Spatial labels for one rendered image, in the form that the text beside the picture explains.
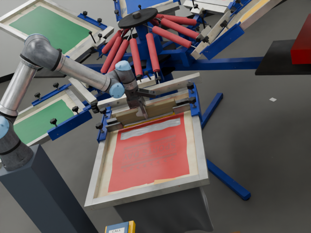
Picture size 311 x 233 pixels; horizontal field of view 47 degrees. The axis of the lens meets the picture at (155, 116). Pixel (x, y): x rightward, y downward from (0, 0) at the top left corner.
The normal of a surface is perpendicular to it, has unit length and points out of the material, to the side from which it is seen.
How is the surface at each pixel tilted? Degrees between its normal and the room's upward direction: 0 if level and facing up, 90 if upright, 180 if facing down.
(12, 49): 90
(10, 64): 90
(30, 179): 90
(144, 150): 0
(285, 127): 0
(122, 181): 0
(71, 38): 32
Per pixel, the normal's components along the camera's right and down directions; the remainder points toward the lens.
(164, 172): -0.33, -0.79
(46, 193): 0.04, 0.54
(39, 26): 0.15, -0.64
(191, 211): -0.22, 0.70
